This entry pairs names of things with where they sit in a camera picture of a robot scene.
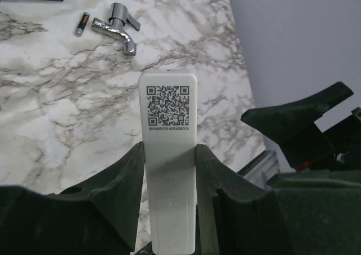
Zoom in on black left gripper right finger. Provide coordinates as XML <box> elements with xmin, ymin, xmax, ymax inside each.
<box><xmin>195</xmin><ymin>144</ymin><xmax>360</xmax><ymax>254</ymax></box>

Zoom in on white remote control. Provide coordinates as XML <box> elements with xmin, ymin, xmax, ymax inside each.
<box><xmin>138</xmin><ymin>70</ymin><xmax>197</xmax><ymax>254</ymax></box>

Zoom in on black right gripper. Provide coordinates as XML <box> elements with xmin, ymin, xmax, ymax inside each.
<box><xmin>241</xmin><ymin>82</ymin><xmax>360</xmax><ymax>172</ymax></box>

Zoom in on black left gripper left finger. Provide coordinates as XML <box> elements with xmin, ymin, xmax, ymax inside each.
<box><xmin>1</xmin><ymin>143</ymin><xmax>144</xmax><ymax>254</ymax></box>

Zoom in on aluminium table edge rail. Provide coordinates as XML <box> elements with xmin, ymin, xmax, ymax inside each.
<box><xmin>238</xmin><ymin>150</ymin><xmax>280</xmax><ymax>190</ymax></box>

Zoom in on black orange AAA battery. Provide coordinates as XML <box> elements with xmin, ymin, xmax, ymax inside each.
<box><xmin>75</xmin><ymin>12</ymin><xmax>90</xmax><ymax>37</ymax></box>

